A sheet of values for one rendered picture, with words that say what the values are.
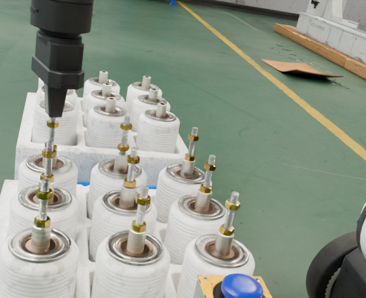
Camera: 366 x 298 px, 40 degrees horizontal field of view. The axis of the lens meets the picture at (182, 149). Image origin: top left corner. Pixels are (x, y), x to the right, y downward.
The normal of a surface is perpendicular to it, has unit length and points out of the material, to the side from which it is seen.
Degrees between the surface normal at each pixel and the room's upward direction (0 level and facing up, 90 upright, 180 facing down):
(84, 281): 0
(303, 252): 0
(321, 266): 73
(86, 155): 90
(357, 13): 90
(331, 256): 55
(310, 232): 0
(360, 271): 46
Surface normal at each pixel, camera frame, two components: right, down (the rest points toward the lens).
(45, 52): -0.85, 0.05
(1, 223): 0.17, -0.92
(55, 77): -0.25, 0.32
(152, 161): 0.22, 0.40
